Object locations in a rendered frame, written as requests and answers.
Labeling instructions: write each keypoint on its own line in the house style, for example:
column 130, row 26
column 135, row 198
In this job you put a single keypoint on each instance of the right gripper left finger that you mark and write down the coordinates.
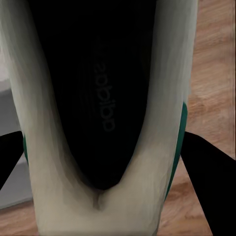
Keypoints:
column 11, row 149

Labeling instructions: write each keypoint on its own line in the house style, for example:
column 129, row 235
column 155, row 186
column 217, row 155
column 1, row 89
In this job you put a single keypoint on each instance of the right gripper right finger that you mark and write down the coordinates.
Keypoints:
column 213, row 175

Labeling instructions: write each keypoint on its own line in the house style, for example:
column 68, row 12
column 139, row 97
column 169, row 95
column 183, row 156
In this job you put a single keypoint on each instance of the gym shoe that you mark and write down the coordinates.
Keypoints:
column 100, row 89

